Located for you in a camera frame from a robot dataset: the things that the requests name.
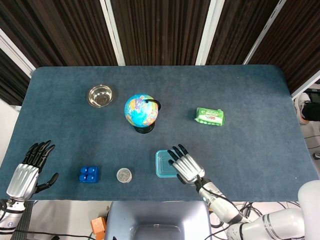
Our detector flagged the green wet wipes pack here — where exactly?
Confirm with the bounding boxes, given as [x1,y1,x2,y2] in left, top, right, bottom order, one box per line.
[194,106,225,128]

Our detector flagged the black floor cable tangle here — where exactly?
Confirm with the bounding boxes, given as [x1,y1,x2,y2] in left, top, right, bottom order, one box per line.
[212,201,301,240]

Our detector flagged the clear round jar metal clips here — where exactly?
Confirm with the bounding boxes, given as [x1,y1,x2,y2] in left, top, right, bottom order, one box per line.
[116,167,133,184]

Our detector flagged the blue tablecloth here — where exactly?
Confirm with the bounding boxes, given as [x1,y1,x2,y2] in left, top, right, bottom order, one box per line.
[0,65,320,202]

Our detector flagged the white orange shoe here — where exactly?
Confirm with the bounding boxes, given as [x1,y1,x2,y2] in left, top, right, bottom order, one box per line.
[294,92,312,125]

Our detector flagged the white partition post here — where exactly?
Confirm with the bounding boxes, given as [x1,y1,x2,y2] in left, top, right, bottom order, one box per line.
[243,0,287,65]
[194,0,219,66]
[291,78,320,101]
[0,28,36,76]
[99,0,126,66]

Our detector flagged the stainless steel bowl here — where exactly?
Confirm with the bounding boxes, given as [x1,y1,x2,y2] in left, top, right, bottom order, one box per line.
[86,84,114,109]

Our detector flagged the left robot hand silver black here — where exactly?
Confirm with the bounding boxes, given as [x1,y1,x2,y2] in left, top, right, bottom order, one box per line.
[6,139,60,202]

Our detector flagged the orange wooden block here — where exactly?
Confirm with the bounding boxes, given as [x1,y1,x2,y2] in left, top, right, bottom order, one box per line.
[90,216,107,240]

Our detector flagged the blue building block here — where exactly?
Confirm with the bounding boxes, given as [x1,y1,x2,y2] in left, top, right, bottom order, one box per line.
[78,166,101,184]

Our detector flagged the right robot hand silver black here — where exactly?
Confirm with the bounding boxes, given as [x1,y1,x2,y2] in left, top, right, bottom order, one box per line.
[167,143,206,186]

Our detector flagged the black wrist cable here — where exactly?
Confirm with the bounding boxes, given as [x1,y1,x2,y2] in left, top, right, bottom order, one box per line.
[196,174,251,222]

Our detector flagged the desk globe black stand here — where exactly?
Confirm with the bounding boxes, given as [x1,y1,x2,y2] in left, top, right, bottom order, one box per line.
[124,93,162,135]

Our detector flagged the grey robot torso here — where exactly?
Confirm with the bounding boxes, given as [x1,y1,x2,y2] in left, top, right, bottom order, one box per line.
[104,201,213,240]

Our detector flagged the black ribbed strip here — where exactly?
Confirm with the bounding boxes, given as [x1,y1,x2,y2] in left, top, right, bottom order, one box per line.
[14,199,35,240]

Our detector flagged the black trouser leg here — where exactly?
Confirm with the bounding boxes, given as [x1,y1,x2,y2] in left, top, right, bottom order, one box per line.
[301,101,320,122]

